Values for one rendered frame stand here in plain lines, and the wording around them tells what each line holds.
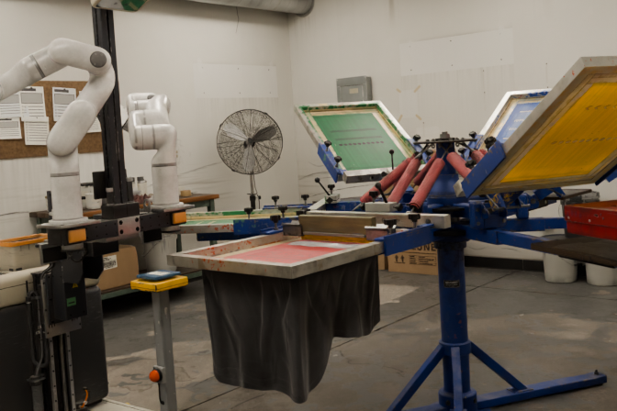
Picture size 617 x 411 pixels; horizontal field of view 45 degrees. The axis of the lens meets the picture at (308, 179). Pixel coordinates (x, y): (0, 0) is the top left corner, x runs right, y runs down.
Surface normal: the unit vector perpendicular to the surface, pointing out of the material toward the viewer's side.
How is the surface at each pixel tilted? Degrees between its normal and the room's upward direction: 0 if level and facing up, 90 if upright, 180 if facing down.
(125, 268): 90
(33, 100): 88
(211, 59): 90
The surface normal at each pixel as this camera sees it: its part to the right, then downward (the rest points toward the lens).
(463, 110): -0.65, 0.09
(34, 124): 0.76, -0.02
